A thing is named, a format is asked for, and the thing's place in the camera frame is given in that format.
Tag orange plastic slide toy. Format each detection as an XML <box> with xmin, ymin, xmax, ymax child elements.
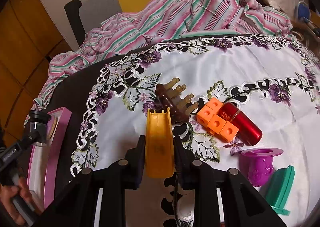
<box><xmin>145</xmin><ymin>109</ymin><xmax>175</xmax><ymax>178</ymax></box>

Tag orange cube blocks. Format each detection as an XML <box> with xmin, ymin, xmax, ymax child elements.
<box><xmin>196</xmin><ymin>97</ymin><xmax>239</xmax><ymax>143</ymax></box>

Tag grey jar with black lid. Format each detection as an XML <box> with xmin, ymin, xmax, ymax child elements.
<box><xmin>27</xmin><ymin>110</ymin><xmax>51</xmax><ymax>147</ymax></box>

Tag red metallic capsule case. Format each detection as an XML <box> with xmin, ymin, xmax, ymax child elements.
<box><xmin>217</xmin><ymin>103</ymin><xmax>263</xmax><ymax>146</ymax></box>

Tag brown hair brush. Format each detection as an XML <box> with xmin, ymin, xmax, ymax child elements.
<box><xmin>155</xmin><ymin>77</ymin><xmax>199</xmax><ymax>124</ymax></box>

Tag magenta plastic cup mould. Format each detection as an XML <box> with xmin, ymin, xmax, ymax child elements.
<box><xmin>239</xmin><ymin>148</ymin><xmax>284</xmax><ymax>187</ymax></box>

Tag teal plastic stand toy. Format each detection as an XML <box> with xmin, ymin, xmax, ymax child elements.
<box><xmin>265</xmin><ymin>165</ymin><xmax>296</xmax><ymax>216</ymax></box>

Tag person's left hand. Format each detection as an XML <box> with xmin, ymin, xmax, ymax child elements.
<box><xmin>0</xmin><ymin>176</ymin><xmax>45</xmax><ymax>226</ymax></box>

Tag pink-rimmed white tray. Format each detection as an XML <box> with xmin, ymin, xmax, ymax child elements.
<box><xmin>27</xmin><ymin>107</ymin><xmax>72</xmax><ymax>210</ymax></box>

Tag white floral embroidered cloth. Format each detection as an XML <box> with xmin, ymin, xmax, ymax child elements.
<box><xmin>71</xmin><ymin>34</ymin><xmax>319</xmax><ymax>226</ymax></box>

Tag wooden cabinet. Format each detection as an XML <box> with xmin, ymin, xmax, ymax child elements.
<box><xmin>1</xmin><ymin>0</ymin><xmax>71</xmax><ymax>146</ymax></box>

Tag pink green striped cloth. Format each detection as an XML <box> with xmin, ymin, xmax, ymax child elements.
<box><xmin>32</xmin><ymin>0</ymin><xmax>293</xmax><ymax>111</ymax></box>

